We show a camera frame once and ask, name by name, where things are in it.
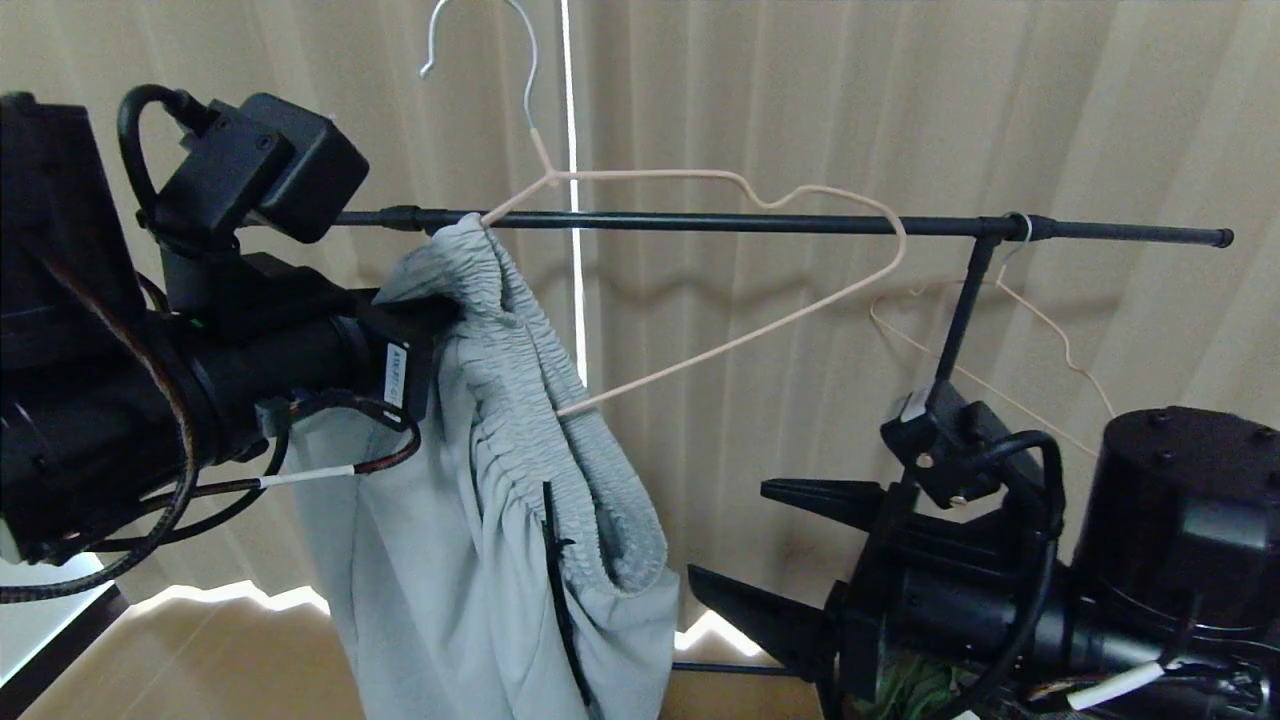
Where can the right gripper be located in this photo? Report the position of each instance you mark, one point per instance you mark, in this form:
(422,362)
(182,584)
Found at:
(940,590)

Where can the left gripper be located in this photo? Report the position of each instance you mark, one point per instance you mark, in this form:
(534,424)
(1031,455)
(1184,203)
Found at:
(300,370)

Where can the pale grey shorts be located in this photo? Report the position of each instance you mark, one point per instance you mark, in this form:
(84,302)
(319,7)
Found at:
(450,560)

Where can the pink clothes hanger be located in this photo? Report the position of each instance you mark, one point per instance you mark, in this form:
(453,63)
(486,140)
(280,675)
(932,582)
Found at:
(1030,414)
(650,173)

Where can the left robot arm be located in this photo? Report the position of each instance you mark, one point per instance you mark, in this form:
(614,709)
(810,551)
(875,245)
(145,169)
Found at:
(80,430)

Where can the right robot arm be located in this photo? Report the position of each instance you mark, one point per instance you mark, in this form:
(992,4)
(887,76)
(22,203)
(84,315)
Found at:
(1180,500)

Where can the black clothes rack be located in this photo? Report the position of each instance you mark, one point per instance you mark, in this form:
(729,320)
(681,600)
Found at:
(700,222)

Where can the green garment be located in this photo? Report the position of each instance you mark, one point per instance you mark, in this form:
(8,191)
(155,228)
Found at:
(905,695)

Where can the beige curtain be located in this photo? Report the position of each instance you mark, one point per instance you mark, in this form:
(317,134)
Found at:
(750,80)

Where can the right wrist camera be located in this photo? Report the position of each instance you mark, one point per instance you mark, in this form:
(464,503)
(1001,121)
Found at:
(950,440)

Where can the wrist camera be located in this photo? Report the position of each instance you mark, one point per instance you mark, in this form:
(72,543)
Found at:
(950,440)
(290,170)

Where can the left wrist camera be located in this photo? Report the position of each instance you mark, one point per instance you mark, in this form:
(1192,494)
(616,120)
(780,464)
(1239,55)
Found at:
(290,170)

